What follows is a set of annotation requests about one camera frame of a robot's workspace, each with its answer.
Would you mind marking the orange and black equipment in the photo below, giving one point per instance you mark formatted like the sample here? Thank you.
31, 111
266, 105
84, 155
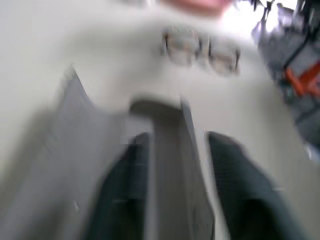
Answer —
300, 80

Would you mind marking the clear-framed eyeglasses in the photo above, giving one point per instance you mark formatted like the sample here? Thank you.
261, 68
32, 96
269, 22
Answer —
200, 50

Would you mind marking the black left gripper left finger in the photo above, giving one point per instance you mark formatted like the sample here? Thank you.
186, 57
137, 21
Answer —
125, 190

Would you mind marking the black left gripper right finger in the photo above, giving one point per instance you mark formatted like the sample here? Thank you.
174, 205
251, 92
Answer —
240, 190

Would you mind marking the pink plate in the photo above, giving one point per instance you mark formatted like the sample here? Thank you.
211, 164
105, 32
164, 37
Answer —
192, 6

